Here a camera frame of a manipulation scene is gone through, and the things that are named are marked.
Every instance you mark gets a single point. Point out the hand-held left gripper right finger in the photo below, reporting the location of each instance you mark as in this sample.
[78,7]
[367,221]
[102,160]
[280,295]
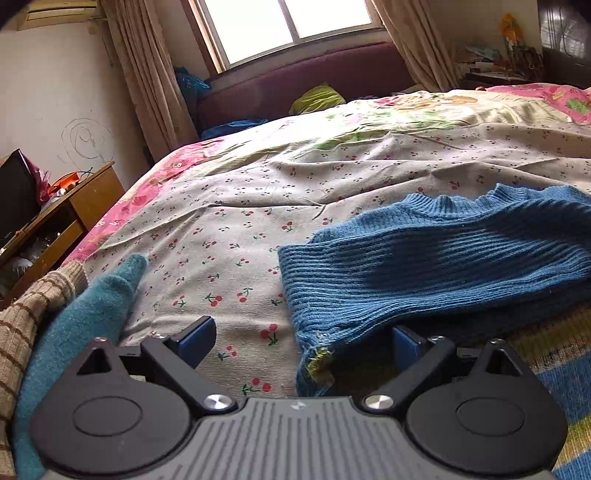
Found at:
[403,344]

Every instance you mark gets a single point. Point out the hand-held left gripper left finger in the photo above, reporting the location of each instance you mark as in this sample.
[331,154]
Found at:
[199,340]

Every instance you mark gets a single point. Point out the blue knit sweater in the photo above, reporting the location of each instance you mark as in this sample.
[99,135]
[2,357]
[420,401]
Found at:
[415,258]

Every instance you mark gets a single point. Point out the teal fleece garment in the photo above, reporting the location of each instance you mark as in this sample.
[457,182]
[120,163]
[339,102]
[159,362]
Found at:
[78,332]

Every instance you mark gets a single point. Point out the cherry print bed quilt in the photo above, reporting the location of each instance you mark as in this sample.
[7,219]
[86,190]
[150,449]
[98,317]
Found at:
[240,221]

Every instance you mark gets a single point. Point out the multicolour striped blanket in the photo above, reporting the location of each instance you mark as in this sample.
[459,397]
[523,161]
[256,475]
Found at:
[561,369]

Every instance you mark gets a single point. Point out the beige striped knit garment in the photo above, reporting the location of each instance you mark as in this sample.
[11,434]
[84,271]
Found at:
[27,314]

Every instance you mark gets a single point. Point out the wooden cabinet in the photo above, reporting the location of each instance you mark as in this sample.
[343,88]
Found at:
[69,217]

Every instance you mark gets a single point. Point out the orange item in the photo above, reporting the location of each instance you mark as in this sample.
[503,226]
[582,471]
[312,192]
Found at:
[67,180]

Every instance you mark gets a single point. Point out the blue cloth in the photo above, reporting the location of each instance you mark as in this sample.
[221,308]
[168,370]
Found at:
[235,127]

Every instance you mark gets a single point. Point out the black monitor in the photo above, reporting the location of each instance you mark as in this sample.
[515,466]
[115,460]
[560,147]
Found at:
[16,198]

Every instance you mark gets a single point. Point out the blue plastic bag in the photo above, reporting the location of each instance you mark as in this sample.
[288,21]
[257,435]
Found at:
[189,85]

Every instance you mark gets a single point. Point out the green cloth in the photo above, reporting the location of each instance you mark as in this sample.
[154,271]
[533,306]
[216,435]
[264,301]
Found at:
[317,98]

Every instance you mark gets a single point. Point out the maroon padded headboard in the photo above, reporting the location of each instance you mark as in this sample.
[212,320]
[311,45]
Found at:
[277,87]

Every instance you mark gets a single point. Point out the beige curtain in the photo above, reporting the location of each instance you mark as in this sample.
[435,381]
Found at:
[415,41]
[147,78]

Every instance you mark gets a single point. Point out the pink floral blanket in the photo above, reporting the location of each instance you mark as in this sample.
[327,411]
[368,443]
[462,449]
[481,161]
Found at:
[561,99]

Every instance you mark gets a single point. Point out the cluttered side table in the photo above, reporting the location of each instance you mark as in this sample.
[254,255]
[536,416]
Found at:
[498,62]

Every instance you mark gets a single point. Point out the window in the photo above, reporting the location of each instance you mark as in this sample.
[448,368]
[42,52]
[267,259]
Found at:
[286,27]

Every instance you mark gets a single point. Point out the yellow toy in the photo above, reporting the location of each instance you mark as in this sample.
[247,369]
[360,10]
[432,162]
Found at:
[510,27]

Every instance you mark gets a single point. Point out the dark wardrobe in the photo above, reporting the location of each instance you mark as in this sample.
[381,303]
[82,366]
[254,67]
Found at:
[565,41]

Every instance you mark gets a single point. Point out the wall air conditioner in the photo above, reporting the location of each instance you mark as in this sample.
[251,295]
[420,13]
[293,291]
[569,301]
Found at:
[60,14]

